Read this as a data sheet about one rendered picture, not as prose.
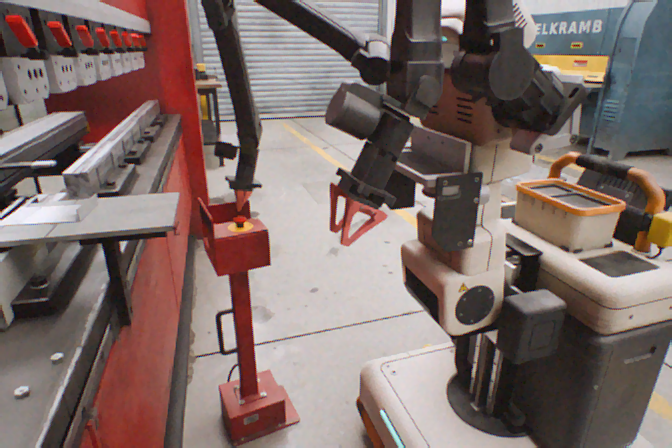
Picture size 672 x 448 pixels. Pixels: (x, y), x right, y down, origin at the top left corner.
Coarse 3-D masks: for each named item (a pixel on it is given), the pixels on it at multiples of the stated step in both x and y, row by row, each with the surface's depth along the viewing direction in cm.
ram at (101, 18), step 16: (0, 0) 72; (16, 0) 78; (32, 0) 85; (48, 0) 93; (96, 0) 135; (112, 0) 157; (128, 0) 190; (144, 0) 239; (80, 16) 116; (96, 16) 132; (112, 16) 154; (144, 16) 233; (144, 32) 243
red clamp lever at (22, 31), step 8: (8, 16) 69; (16, 16) 69; (8, 24) 69; (16, 24) 69; (24, 24) 70; (16, 32) 71; (24, 32) 71; (24, 40) 72; (32, 40) 73; (32, 48) 75; (24, 56) 76; (32, 56) 76; (40, 56) 76; (48, 56) 78
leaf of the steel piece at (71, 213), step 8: (88, 200) 75; (96, 200) 79; (40, 208) 77; (48, 208) 77; (56, 208) 77; (64, 208) 77; (72, 208) 77; (80, 208) 72; (88, 208) 75; (32, 216) 73; (40, 216) 73; (48, 216) 73; (56, 216) 73; (64, 216) 73; (72, 216) 73; (80, 216) 72; (24, 224) 70; (32, 224) 71
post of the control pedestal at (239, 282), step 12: (240, 276) 134; (240, 288) 136; (240, 300) 137; (240, 312) 139; (240, 324) 140; (252, 324) 143; (240, 336) 142; (252, 336) 144; (240, 348) 144; (252, 348) 146; (240, 360) 146; (252, 360) 147; (240, 372) 149; (252, 372) 149; (252, 384) 151
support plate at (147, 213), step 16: (176, 192) 86; (96, 208) 78; (112, 208) 78; (128, 208) 78; (144, 208) 78; (160, 208) 78; (176, 208) 78; (48, 224) 71; (64, 224) 71; (80, 224) 71; (96, 224) 71; (112, 224) 71; (128, 224) 71; (144, 224) 71; (160, 224) 71; (0, 240) 65; (16, 240) 65; (32, 240) 66; (48, 240) 66; (64, 240) 67
